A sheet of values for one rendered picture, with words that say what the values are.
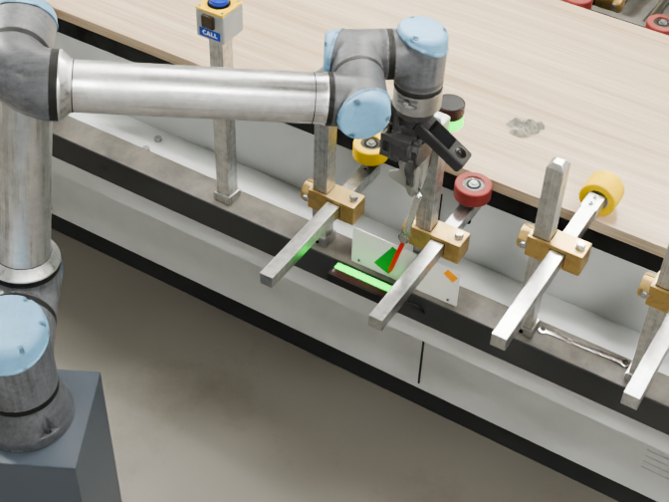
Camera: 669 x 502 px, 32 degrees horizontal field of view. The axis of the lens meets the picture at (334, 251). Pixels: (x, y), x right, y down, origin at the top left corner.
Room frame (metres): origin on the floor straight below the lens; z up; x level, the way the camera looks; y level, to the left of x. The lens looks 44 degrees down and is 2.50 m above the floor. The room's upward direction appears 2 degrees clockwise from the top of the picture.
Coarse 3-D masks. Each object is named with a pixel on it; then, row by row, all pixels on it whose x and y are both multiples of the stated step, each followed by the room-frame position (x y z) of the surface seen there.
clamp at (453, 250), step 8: (440, 224) 1.81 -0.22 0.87; (448, 224) 1.81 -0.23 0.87; (416, 232) 1.79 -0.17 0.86; (424, 232) 1.78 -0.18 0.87; (432, 232) 1.78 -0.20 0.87; (440, 232) 1.78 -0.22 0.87; (448, 232) 1.78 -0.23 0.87; (464, 232) 1.79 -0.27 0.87; (416, 240) 1.79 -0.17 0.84; (424, 240) 1.78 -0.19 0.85; (440, 240) 1.76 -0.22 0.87; (448, 240) 1.76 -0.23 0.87; (456, 240) 1.76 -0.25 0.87; (464, 240) 1.76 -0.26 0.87; (448, 248) 1.75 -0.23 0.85; (456, 248) 1.74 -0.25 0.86; (464, 248) 1.76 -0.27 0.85; (448, 256) 1.75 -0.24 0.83; (456, 256) 1.74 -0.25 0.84
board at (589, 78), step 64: (64, 0) 2.56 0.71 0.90; (128, 0) 2.57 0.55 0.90; (192, 0) 2.58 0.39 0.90; (256, 0) 2.60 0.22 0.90; (320, 0) 2.61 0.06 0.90; (384, 0) 2.62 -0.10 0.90; (448, 0) 2.63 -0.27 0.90; (512, 0) 2.65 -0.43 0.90; (192, 64) 2.31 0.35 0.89; (256, 64) 2.31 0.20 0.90; (320, 64) 2.33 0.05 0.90; (448, 64) 2.35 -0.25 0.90; (512, 64) 2.36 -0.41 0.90; (576, 64) 2.37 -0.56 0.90; (640, 64) 2.38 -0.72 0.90; (576, 128) 2.11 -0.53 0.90; (640, 128) 2.12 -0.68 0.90; (512, 192) 1.90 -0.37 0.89; (576, 192) 1.89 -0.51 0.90; (640, 192) 1.90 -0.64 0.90
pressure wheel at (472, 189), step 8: (464, 176) 1.92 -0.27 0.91; (472, 176) 1.92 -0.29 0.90; (480, 176) 1.92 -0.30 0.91; (456, 184) 1.89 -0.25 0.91; (464, 184) 1.90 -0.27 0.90; (472, 184) 1.89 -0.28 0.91; (480, 184) 1.90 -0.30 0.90; (488, 184) 1.90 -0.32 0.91; (456, 192) 1.88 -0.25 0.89; (464, 192) 1.87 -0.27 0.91; (472, 192) 1.87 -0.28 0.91; (480, 192) 1.87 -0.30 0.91; (488, 192) 1.87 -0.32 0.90; (464, 200) 1.87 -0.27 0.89; (472, 200) 1.86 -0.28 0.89; (480, 200) 1.86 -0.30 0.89; (488, 200) 1.88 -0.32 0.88
